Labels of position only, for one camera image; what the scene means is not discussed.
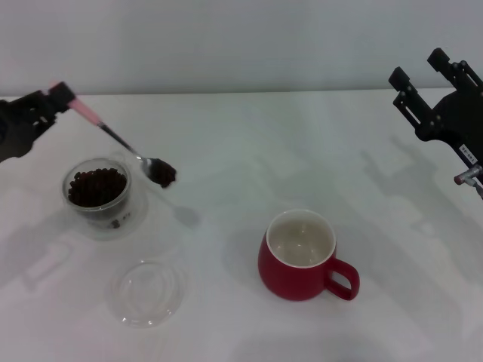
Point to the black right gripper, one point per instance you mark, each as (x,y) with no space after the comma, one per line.
(458,117)

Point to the coffee beans pile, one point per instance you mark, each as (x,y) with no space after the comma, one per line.
(97,186)

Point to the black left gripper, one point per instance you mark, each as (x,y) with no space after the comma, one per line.
(15,132)

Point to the small coffee bean heap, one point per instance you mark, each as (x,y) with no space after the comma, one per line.
(164,174)

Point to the red ceramic mug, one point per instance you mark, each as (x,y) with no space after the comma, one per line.
(290,279)

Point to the clear glass lid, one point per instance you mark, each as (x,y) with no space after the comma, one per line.
(147,294)

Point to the double-walled clear glass cup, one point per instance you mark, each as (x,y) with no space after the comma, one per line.
(102,222)

